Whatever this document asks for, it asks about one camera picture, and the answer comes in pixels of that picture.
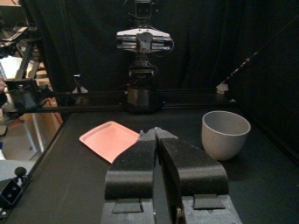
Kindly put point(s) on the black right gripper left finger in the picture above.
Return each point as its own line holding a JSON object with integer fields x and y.
{"x": 130, "y": 172}

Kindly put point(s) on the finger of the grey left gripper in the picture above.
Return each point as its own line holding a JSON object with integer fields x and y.
{"x": 149, "y": 42}
{"x": 141, "y": 42}

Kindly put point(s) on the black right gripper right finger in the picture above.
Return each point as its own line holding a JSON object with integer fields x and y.
{"x": 194, "y": 169}

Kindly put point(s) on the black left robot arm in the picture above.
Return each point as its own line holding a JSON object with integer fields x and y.
{"x": 142, "y": 87}

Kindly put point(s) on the grey bowl cup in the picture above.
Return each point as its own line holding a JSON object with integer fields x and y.
{"x": 223, "y": 137}

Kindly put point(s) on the pink rectangular plastic tray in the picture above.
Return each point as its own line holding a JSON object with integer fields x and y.
{"x": 110, "y": 140}

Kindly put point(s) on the black cloth curtain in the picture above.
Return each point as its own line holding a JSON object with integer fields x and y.
{"x": 218, "y": 43}

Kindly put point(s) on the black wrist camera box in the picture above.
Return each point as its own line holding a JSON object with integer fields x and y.
{"x": 143, "y": 9}

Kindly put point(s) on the black frame rail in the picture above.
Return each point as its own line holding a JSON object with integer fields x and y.
{"x": 101, "y": 100}

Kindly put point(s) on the black round knob mount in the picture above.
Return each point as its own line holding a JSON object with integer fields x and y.
{"x": 20, "y": 172}

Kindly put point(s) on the black table-level camera box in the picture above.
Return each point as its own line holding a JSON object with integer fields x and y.
{"x": 10, "y": 192}

